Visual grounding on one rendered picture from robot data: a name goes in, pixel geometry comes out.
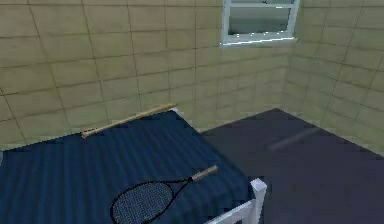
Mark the wooden baseball bat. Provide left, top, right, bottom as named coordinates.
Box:
left=81, top=102, right=178, bottom=139

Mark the black tennis racket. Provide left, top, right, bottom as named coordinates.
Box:
left=109, top=164, right=219, bottom=224

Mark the white framed window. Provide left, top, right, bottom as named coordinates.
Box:
left=219, top=0, right=301, bottom=48

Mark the blue bed with white frame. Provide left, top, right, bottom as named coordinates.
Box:
left=0, top=107, right=268, bottom=224

